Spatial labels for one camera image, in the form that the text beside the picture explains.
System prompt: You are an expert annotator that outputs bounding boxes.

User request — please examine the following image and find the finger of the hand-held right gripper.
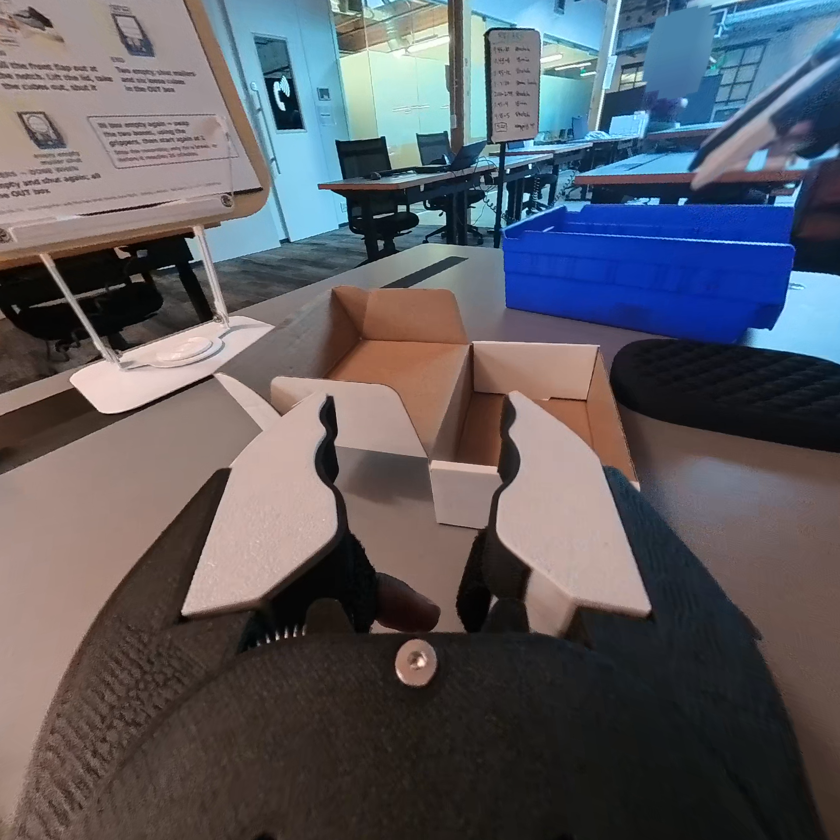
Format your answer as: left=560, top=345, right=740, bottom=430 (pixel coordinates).
left=689, top=128, right=808, bottom=191
left=702, top=58, right=829, bottom=157

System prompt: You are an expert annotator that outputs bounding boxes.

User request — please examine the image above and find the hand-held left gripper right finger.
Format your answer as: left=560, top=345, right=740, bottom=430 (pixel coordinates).
left=491, top=391, right=653, bottom=641

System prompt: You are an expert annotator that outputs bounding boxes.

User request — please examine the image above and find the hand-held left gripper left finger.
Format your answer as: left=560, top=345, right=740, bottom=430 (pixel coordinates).
left=180, top=392, right=349, bottom=619

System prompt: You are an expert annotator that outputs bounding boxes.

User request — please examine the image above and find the white cardboard mailer box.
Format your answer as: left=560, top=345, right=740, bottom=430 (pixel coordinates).
left=213, top=285, right=641, bottom=529

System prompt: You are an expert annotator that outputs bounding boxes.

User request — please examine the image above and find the long wooden-edged desk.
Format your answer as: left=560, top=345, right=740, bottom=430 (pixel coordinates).
left=574, top=150, right=809, bottom=206

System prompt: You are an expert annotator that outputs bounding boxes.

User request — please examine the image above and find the wooden-edged office desk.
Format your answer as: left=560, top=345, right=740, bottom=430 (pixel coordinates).
left=319, top=154, right=500, bottom=263

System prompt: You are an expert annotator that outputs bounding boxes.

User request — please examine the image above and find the person's left hand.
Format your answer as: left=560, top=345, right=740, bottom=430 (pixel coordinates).
left=377, top=573, right=442, bottom=632

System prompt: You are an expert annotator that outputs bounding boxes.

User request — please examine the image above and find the blue plastic bin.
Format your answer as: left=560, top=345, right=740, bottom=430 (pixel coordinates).
left=502, top=203, right=796, bottom=343

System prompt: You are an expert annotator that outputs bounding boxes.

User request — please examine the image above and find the black quilted wrist rest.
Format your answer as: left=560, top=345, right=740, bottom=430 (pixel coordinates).
left=610, top=338, right=840, bottom=454

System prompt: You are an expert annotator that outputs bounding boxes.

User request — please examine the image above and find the whiteboard on black stand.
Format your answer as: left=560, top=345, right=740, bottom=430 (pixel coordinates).
left=484, top=28, right=542, bottom=249

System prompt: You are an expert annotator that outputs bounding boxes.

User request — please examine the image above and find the black office chair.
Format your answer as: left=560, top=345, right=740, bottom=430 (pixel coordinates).
left=0, top=236, right=217, bottom=368
left=416, top=131, right=488, bottom=244
left=336, top=139, right=420, bottom=253

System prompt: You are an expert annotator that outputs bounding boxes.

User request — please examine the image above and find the black laptop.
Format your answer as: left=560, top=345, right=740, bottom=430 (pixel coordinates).
left=413, top=141, right=490, bottom=174

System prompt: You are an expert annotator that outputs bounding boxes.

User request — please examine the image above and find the door with phone icon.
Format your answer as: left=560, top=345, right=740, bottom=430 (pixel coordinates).
left=252, top=34, right=309, bottom=133

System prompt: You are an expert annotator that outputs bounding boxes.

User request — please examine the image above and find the instruction sign on white stand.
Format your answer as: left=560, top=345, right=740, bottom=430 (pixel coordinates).
left=0, top=0, right=275, bottom=416

